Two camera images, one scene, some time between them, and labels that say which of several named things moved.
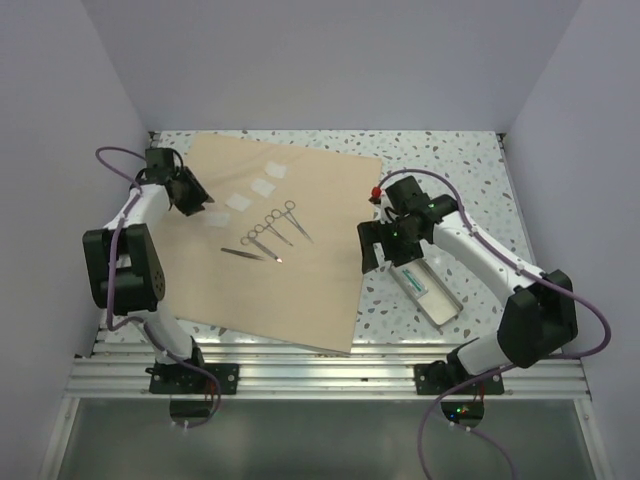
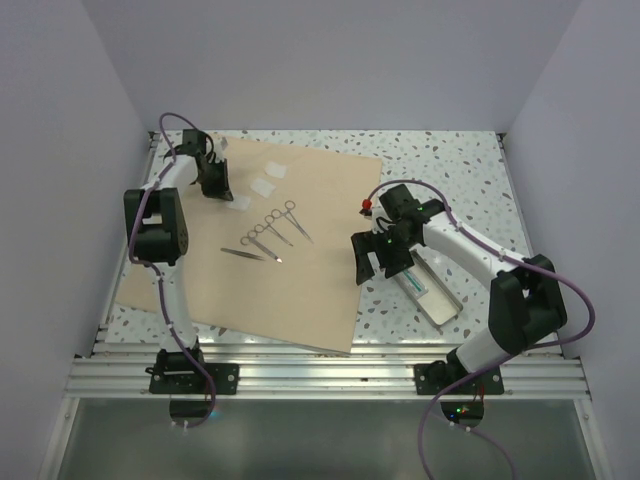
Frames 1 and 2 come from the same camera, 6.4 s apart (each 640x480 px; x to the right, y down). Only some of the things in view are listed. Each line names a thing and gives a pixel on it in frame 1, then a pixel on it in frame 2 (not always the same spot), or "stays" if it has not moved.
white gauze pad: x=262 y=187 stays
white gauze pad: x=239 y=202 stays
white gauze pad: x=276 y=170 stays
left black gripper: x=199 y=196 to x=221 y=190
